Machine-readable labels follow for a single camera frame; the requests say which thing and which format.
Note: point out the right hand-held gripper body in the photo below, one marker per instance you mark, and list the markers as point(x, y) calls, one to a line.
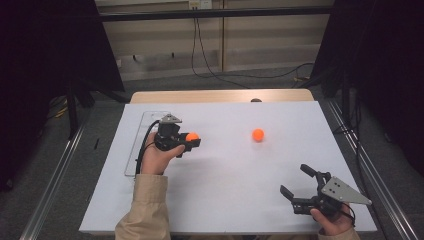
point(331, 195)

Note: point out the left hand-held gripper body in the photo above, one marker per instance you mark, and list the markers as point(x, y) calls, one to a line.
point(168, 135)

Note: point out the orange ball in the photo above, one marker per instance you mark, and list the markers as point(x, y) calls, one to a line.
point(192, 136)
point(258, 135)

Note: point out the clear plastic container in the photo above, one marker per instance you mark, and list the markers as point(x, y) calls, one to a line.
point(151, 116)

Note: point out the person's left hand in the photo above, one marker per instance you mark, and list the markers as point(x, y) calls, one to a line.
point(155, 160)

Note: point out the person's right hand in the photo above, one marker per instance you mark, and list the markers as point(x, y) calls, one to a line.
point(331, 224)

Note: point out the light wooden table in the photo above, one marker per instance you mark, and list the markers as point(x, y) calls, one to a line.
point(200, 96)

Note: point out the white table board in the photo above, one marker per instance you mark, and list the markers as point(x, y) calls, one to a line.
point(233, 180)

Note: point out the small black floor object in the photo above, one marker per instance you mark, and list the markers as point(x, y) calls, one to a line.
point(96, 143)

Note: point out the black metal stand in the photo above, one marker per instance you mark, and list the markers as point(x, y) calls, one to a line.
point(72, 113)

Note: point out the black curtain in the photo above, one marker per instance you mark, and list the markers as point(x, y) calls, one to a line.
point(43, 66)
point(383, 66)

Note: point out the black horizontal bar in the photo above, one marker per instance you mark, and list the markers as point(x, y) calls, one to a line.
point(216, 13)

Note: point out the metal floor rail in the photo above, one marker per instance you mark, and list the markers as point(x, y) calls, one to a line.
point(376, 173)
point(50, 190)

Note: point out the white wall outlet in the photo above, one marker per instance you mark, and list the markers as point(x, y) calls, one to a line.
point(200, 4)

